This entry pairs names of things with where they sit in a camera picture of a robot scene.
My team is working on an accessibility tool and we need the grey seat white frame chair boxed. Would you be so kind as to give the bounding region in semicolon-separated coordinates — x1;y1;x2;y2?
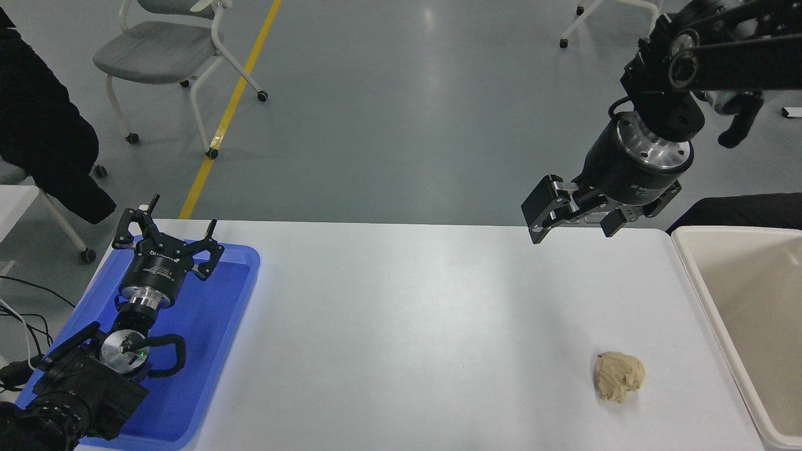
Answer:
93;0;269;159

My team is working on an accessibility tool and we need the white leg chair with casters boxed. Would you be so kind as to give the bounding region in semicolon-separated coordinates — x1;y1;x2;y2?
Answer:
0;157;108;264

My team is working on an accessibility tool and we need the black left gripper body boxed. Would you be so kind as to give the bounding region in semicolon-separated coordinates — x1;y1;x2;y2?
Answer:
119;241;197;297

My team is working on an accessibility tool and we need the person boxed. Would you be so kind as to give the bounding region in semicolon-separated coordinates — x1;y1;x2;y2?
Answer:
0;6;118;225

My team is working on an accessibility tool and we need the black floor cable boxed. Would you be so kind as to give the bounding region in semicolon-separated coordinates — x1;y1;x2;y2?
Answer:
0;276;76;351

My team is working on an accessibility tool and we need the blue plastic tray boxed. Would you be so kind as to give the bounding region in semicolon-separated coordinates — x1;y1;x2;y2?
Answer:
14;241;261;451

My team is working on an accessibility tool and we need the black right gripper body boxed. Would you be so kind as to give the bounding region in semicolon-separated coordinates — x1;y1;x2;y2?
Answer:
580;122;690;205

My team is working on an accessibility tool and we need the white frame chair on casters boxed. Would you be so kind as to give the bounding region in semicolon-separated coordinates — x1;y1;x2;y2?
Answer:
560;0;665;49

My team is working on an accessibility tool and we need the tan paper ball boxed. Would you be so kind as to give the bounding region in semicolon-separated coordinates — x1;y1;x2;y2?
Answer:
594;351;646;404

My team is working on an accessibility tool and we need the white cable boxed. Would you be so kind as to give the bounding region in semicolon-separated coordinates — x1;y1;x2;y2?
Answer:
0;298;37;370

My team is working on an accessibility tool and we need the large pale plastic bin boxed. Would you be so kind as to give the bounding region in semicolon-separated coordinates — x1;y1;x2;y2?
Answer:
670;225;802;451

